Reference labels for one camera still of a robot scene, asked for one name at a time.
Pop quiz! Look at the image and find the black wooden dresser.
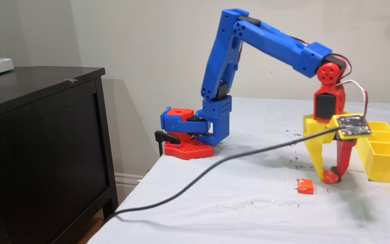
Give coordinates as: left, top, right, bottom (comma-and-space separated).
0, 65, 119, 244

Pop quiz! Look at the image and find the black table clamp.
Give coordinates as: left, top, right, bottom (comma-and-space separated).
154, 130, 181, 157

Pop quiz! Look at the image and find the camera board on yellow mount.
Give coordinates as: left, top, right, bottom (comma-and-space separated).
333, 114, 372, 140

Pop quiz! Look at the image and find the white baseboard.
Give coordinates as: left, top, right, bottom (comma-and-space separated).
114, 173, 148, 186

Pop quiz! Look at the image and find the white plastic table cover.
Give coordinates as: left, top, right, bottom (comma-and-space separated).
87, 97, 390, 244

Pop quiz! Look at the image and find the black USB cable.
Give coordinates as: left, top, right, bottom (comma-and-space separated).
105, 127, 340, 221

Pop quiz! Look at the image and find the yellow three-compartment box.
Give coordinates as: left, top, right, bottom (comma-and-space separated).
355, 121, 390, 184

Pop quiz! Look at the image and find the orange Starburst candy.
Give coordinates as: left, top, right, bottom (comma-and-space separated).
323, 169, 340, 184
297, 178, 314, 195

